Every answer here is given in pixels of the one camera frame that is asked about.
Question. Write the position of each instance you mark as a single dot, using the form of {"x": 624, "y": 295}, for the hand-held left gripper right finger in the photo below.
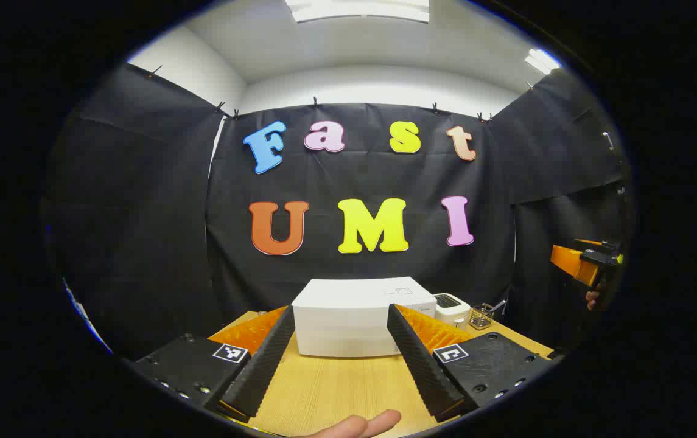
{"x": 421, "y": 371}

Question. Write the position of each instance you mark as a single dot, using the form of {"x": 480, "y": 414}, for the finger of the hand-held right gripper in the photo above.
{"x": 573, "y": 261}

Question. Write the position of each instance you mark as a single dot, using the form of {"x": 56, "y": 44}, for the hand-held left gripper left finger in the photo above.
{"x": 263, "y": 371}

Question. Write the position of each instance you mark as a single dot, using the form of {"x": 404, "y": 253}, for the white microwave oven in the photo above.
{"x": 348, "y": 316}

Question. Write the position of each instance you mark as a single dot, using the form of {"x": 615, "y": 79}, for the white toaster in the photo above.
{"x": 450, "y": 307}

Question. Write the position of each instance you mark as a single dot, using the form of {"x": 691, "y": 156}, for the metal mesh utensil holder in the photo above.
{"x": 480, "y": 317}

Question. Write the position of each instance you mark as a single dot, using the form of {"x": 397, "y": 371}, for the metal spoon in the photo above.
{"x": 497, "y": 305}

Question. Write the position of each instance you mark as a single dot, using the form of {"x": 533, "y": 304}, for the black backdrop cloth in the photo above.
{"x": 141, "y": 213}

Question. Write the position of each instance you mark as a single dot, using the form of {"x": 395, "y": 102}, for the small ceiling light panel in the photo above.
{"x": 542, "y": 61}

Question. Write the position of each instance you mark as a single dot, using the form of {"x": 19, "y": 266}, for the large ceiling light panel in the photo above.
{"x": 357, "y": 9}

